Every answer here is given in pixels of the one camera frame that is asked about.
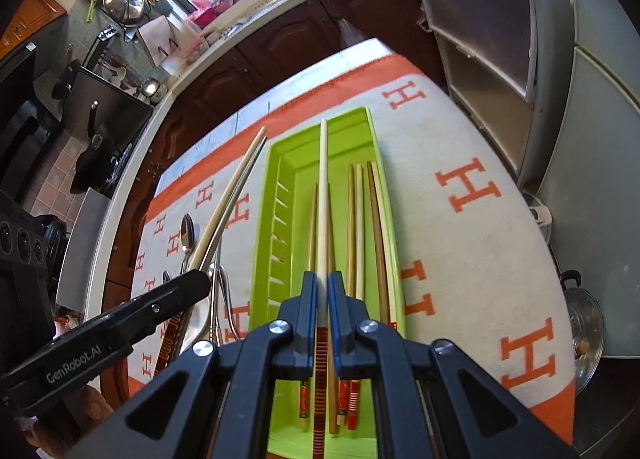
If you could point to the metal chopstick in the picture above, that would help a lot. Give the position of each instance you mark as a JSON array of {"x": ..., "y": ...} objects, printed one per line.
[{"x": 248, "y": 174}]

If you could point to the metal fork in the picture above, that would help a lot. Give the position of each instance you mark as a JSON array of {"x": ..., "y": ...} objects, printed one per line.
[{"x": 215, "y": 299}]

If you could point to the grey refrigerator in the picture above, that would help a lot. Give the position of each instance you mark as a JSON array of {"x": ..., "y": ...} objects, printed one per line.
[{"x": 600, "y": 164}]

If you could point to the brown wooden kitchen cabinets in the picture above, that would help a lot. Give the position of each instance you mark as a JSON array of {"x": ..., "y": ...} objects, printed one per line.
[{"x": 300, "y": 39}]

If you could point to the cutting board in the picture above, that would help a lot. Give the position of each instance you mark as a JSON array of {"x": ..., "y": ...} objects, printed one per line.
[{"x": 162, "y": 39}]

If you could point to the person's left hand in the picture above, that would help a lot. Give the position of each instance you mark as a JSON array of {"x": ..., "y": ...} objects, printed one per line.
[{"x": 95, "y": 404}]

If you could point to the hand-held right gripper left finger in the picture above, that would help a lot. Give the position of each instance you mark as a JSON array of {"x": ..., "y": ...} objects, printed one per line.
[{"x": 311, "y": 304}]

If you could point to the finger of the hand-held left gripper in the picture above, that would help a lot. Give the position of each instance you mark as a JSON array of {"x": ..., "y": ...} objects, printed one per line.
[
  {"x": 180, "y": 291},
  {"x": 172, "y": 314}
]

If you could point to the white ceramic spoon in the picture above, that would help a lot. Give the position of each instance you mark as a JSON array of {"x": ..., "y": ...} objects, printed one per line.
[{"x": 200, "y": 316}]

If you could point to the steel kettle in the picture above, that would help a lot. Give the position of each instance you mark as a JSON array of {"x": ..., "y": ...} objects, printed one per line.
[{"x": 122, "y": 4}]

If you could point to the orange and beige printed blanket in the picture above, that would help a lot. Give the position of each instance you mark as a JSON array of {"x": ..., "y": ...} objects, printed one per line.
[{"x": 450, "y": 114}]

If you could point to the grey metal cabinet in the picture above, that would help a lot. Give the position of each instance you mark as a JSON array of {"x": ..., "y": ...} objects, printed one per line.
[{"x": 480, "y": 39}]

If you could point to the large metal spoon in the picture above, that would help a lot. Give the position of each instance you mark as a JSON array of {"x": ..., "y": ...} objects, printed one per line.
[{"x": 187, "y": 234}]

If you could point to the red plastic basket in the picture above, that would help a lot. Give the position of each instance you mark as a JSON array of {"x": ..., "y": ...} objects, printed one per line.
[{"x": 204, "y": 14}]

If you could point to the steel pot with glass lid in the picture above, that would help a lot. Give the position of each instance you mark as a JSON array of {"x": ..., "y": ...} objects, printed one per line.
[{"x": 582, "y": 329}]

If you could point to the black appliance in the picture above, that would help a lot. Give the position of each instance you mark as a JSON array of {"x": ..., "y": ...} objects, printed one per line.
[{"x": 25, "y": 244}]

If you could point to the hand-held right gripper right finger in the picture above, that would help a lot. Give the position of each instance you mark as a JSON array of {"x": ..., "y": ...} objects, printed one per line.
[{"x": 335, "y": 319}]

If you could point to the wooden chopstick with red bands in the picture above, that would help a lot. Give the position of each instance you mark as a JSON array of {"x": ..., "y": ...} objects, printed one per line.
[
  {"x": 377, "y": 239},
  {"x": 324, "y": 189},
  {"x": 390, "y": 264},
  {"x": 239, "y": 174},
  {"x": 312, "y": 229},
  {"x": 359, "y": 219},
  {"x": 333, "y": 409}
]

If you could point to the stainless steel stove guard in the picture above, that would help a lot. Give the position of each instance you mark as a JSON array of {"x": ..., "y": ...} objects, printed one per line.
[{"x": 112, "y": 104}]

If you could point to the stainless steel counter panel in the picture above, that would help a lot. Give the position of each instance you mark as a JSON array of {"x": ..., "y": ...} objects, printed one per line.
[{"x": 75, "y": 249}]

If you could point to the green plastic utensil tray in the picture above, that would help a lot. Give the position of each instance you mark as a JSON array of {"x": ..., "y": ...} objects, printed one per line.
[{"x": 295, "y": 159}]

